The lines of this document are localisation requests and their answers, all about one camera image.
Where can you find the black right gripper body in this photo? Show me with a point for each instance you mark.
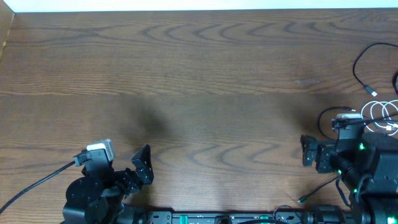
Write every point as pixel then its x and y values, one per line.
pixel 328 156

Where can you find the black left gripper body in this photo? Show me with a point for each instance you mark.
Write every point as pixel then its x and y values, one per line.
pixel 130 179

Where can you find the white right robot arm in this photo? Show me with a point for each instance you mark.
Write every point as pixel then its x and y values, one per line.
pixel 365 162

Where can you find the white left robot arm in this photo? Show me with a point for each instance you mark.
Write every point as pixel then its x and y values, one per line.
pixel 97 196

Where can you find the wooden side panel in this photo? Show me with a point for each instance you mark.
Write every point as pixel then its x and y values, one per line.
pixel 6 20

